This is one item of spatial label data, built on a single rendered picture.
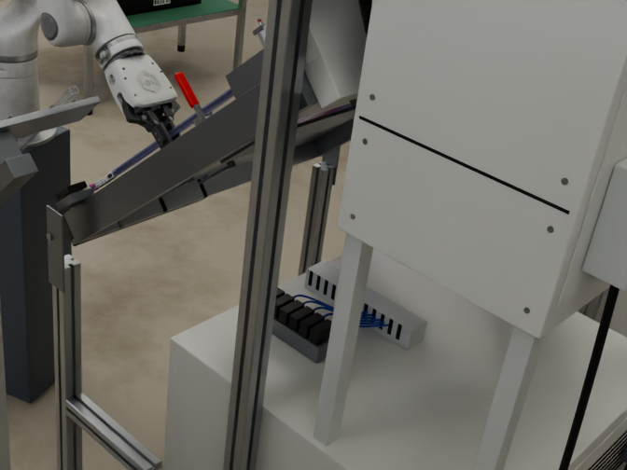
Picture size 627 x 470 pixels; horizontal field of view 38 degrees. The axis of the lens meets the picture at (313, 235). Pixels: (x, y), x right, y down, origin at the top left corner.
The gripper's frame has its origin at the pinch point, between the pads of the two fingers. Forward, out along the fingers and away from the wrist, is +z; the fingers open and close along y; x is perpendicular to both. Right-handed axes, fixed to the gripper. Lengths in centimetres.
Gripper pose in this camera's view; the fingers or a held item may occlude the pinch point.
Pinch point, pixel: (167, 135)
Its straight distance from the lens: 162.4
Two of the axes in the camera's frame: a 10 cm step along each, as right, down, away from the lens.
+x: -6.0, 4.3, 6.7
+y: 6.2, -2.7, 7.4
